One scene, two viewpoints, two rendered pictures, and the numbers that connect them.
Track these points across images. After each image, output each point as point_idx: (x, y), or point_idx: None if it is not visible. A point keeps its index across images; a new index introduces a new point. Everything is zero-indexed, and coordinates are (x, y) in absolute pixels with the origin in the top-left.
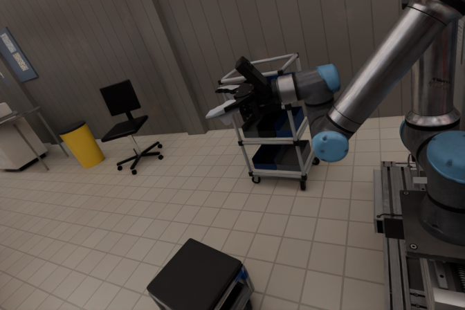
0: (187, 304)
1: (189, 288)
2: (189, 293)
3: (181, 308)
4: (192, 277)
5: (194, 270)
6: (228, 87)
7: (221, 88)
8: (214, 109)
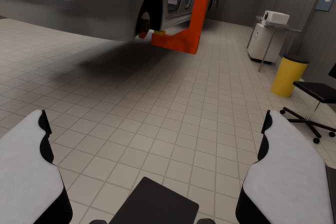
0: (119, 222)
1: (137, 221)
2: (131, 222)
3: (116, 217)
4: (148, 220)
5: (157, 221)
6: (282, 158)
7: (274, 121)
8: (21, 125)
